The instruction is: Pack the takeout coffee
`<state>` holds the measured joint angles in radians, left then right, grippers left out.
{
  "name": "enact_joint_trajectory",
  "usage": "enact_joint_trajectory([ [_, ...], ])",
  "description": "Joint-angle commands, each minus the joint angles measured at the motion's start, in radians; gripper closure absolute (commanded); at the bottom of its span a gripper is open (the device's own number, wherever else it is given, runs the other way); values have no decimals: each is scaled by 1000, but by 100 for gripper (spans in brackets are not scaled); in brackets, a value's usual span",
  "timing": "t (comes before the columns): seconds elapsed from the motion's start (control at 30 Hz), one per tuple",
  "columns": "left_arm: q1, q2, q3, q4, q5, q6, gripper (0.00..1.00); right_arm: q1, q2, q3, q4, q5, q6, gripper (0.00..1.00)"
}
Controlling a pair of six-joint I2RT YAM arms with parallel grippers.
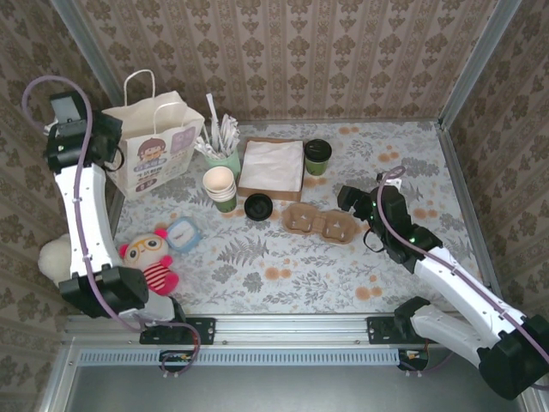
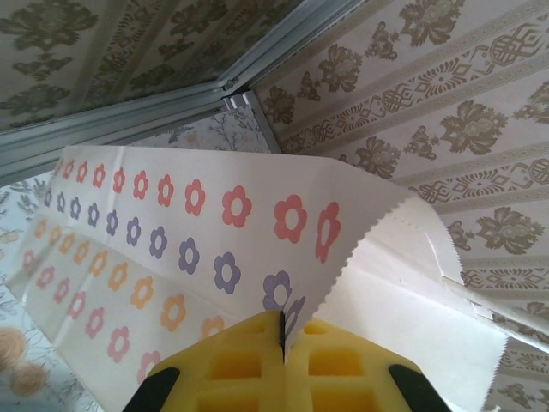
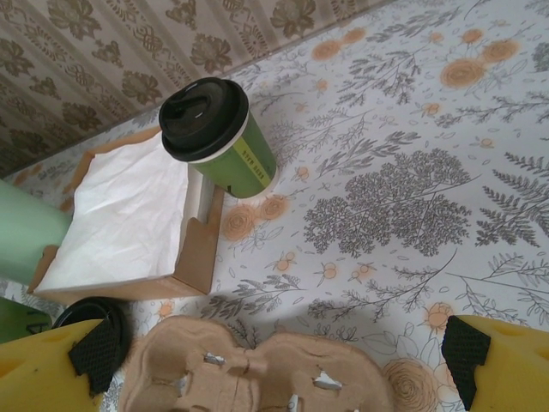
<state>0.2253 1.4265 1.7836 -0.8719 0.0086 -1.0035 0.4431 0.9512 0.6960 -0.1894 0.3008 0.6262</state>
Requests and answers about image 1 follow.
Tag brown pulp cup carrier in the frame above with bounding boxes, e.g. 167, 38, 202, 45
281, 202, 362, 246

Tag green coffee cup black lid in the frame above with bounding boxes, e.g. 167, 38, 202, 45
304, 138, 334, 177

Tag white printed paper bag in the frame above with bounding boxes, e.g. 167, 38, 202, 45
101, 68, 206, 201

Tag long white paper-wrapped straw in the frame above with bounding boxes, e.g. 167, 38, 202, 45
205, 93, 220, 151

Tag brown cardboard napkin tray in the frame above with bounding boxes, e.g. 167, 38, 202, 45
237, 136, 309, 203

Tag white paper napkin stack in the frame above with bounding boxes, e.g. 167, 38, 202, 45
238, 139, 306, 193

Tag black plastic cup lid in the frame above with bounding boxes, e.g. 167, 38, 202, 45
244, 192, 274, 222

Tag white teddy bear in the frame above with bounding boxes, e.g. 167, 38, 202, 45
38, 233, 74, 287

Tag mint green straw holder cup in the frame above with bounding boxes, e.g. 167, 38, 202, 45
203, 148, 242, 181

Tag plush doll with glasses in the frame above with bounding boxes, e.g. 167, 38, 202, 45
118, 228, 181, 297

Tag stack of green paper cups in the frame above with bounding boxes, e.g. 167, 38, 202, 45
202, 166, 238, 214

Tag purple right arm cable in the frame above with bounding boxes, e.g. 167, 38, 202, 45
375, 165, 549, 378

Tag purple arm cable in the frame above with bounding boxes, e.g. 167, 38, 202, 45
21, 76, 202, 379
375, 165, 549, 378

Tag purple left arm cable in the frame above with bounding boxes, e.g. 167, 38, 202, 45
21, 76, 202, 379

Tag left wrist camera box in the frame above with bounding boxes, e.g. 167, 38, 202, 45
48, 92, 89, 128

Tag aluminium table edge rail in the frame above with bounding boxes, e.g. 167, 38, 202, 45
235, 119, 443, 128
435, 121, 507, 312
81, 126, 142, 317

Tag aluminium frame post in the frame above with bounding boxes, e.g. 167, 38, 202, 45
437, 0, 525, 130
48, 0, 142, 132

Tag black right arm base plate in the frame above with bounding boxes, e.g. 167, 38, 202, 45
366, 316, 447, 346

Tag aluminium mounting rail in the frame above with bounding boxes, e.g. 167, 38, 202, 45
63, 312, 528, 347

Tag grey slotted cable duct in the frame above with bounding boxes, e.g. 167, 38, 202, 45
79, 347, 401, 367

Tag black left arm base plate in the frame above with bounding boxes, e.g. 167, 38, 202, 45
139, 316, 216, 346

